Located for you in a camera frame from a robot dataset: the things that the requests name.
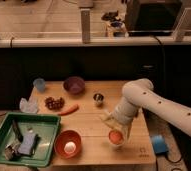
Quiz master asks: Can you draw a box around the green plastic tray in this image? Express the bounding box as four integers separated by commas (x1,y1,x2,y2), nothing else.
0,113,60,167

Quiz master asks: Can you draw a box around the small metal cup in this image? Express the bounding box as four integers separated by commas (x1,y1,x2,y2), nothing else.
93,93,104,107

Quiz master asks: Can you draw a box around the black utensil in tray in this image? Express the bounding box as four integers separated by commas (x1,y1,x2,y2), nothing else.
12,120,23,142

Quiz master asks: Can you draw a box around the white egg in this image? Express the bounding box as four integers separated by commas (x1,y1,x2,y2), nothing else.
64,142,76,154

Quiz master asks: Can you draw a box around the purple bowl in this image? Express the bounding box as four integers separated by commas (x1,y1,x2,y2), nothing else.
63,76,85,95

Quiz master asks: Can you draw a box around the blue round object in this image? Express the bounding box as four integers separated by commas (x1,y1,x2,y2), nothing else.
151,135,168,154

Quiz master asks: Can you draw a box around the orange carrot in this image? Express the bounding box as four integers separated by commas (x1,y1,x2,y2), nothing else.
58,104,79,116

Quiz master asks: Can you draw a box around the red bowl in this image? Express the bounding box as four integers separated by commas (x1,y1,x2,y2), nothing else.
54,130,82,159

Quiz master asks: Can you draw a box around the blue plastic cup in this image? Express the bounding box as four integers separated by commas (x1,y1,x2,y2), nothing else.
33,78,45,92

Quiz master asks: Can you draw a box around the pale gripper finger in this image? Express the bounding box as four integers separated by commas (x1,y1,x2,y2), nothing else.
101,114,120,130

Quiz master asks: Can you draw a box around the white paper cup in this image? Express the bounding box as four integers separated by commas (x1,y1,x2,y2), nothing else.
108,130,125,148

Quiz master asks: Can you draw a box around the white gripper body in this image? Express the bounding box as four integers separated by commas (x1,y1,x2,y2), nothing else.
110,99,138,130

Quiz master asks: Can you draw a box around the dark grape bunch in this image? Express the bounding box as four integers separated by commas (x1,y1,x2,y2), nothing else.
45,97,65,110

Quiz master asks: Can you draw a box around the orange apple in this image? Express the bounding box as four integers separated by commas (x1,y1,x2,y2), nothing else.
109,131,123,145

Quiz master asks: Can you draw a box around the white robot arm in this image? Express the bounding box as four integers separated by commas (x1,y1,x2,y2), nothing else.
101,78,191,138

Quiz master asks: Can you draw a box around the blue sponge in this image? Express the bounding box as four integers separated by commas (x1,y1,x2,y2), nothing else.
18,132,37,156

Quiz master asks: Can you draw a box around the black monitor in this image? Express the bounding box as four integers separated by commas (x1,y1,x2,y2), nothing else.
125,0,182,31

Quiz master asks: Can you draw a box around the crumpled clear plastic bag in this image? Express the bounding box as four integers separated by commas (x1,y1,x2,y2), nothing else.
19,98,38,113

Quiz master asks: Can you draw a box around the wooden cutting board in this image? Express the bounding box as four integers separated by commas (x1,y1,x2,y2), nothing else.
30,81,156,166

